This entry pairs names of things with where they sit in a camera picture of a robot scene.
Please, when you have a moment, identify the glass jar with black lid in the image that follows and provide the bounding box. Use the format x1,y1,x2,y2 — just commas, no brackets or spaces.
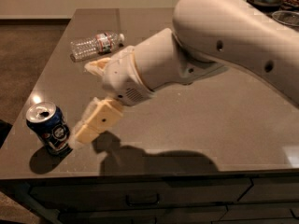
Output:
246,0,282,12

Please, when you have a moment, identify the clear glass bowl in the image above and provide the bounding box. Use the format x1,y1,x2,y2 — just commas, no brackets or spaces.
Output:
272,10,299,27

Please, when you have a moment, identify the dark lower drawer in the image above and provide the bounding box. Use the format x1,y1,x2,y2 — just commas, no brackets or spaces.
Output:
59,206,227,224

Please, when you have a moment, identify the clear plastic water bottle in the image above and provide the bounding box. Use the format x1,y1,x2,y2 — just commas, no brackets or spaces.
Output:
70,32,125,62

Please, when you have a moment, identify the dark drawer with handle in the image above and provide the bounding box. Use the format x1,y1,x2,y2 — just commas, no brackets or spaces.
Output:
30,178,251,211

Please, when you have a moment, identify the blue pepsi can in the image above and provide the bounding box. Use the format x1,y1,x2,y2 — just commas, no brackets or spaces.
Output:
26,102,72,157

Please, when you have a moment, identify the dark right drawer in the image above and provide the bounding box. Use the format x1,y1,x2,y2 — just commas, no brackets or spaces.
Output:
239,177,299,203

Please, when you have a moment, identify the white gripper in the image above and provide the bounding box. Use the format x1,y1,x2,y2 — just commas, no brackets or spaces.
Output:
68,46,154,149

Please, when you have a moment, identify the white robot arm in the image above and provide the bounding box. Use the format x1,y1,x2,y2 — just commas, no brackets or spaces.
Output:
69,0,299,149

